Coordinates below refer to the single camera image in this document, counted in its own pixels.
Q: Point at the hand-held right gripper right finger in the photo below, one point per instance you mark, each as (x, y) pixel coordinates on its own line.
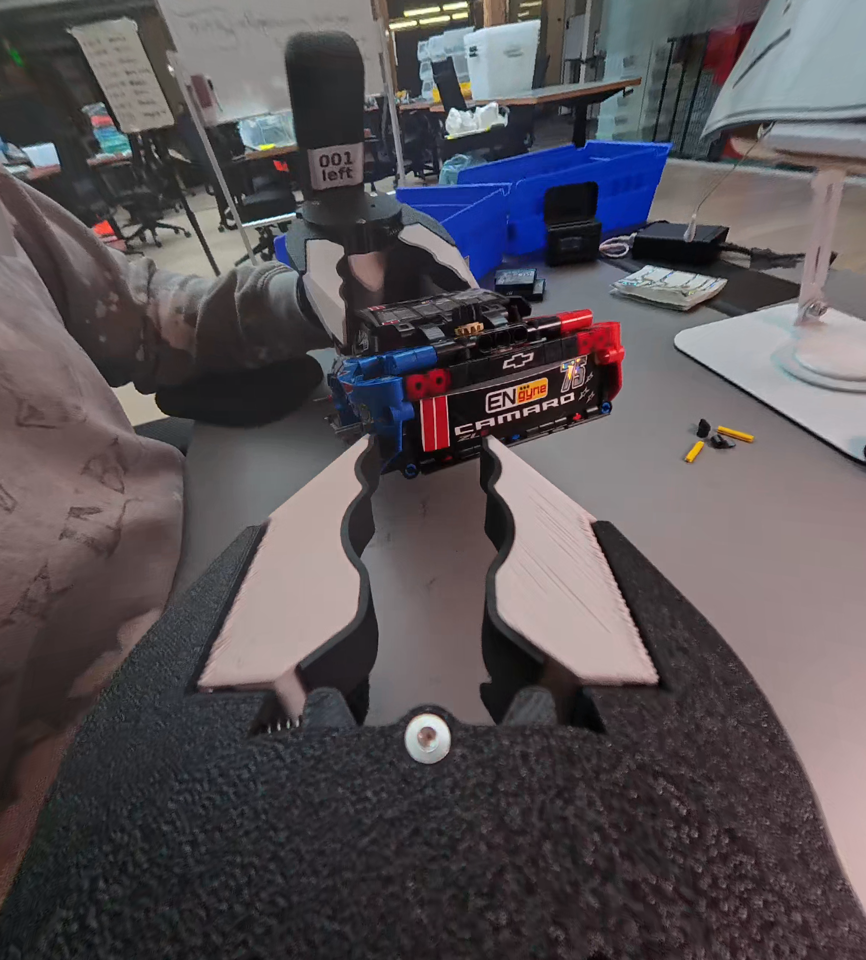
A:
(568, 592)

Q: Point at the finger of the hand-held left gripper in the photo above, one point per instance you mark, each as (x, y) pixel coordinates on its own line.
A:
(433, 251)
(324, 289)

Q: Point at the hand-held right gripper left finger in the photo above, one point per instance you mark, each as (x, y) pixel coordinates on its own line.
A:
(283, 600)

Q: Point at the brick-built toy race car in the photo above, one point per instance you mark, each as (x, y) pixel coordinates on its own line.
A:
(508, 405)

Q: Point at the person's left forearm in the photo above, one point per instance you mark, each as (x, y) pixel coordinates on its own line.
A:
(208, 322)

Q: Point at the grey desk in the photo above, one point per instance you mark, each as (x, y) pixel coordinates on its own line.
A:
(740, 562)

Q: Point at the small blue storage bin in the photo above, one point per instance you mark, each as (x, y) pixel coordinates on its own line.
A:
(463, 217)

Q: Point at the small black battery box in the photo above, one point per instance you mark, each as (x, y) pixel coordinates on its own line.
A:
(517, 281)

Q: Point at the whiteboard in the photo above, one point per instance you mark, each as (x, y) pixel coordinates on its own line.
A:
(253, 52)

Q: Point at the black office chair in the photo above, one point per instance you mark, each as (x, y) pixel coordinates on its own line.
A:
(268, 210)
(148, 195)

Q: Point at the open black case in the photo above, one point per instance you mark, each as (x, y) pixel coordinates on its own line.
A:
(571, 225)

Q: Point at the large blue storage bin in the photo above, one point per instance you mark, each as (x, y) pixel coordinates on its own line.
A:
(598, 187)

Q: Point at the white storage box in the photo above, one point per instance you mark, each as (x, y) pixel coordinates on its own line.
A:
(504, 60)

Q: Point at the small yellow toy pin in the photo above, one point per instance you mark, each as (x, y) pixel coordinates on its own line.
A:
(693, 451)
(735, 433)

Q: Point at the wooden background table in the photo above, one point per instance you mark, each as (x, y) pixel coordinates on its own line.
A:
(553, 94)

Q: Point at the flip chart easel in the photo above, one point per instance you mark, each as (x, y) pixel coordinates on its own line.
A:
(122, 75)

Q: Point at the printed sticker sheet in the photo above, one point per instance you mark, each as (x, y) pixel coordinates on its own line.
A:
(669, 286)

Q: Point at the black power adapter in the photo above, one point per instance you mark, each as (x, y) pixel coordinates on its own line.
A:
(676, 241)

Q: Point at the person's grey sweatshirt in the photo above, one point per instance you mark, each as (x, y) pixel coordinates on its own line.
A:
(35, 465)

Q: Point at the white book stand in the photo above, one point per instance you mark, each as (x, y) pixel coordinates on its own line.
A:
(740, 345)

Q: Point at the open instruction booklet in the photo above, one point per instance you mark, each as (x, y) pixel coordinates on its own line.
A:
(815, 60)

